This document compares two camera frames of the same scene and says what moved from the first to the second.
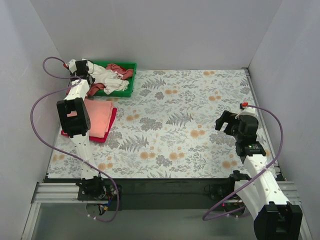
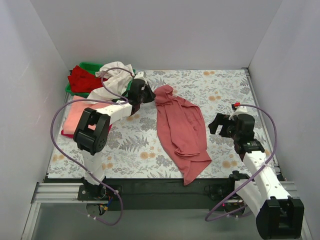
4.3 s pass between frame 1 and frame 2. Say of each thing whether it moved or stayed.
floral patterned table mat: stayed
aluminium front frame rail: stayed
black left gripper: moved
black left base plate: stayed
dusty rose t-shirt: moved
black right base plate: stayed
